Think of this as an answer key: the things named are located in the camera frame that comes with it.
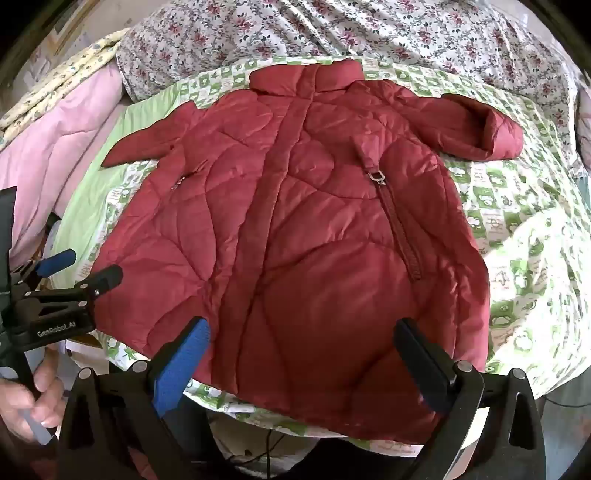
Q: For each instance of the person's left hand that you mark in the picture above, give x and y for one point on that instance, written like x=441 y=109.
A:
x=23 y=401

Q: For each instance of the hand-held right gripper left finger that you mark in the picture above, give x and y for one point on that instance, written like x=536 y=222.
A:
x=181 y=364

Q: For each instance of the yellow floral blanket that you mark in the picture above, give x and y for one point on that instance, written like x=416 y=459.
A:
x=69 y=69

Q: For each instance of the red floral quilt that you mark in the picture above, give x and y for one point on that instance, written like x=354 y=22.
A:
x=369 y=32

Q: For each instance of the green checkered bed sheet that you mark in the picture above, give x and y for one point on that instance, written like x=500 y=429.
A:
x=508 y=221

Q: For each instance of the pink blanket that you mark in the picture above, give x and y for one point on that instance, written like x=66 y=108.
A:
x=55 y=152

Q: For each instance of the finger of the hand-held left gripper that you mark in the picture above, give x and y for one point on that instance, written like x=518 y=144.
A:
x=99 y=280
x=57 y=261

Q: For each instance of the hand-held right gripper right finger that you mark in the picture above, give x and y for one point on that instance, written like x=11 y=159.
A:
x=422 y=364

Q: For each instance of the red quilted jacket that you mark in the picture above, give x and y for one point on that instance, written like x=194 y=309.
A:
x=300 y=230

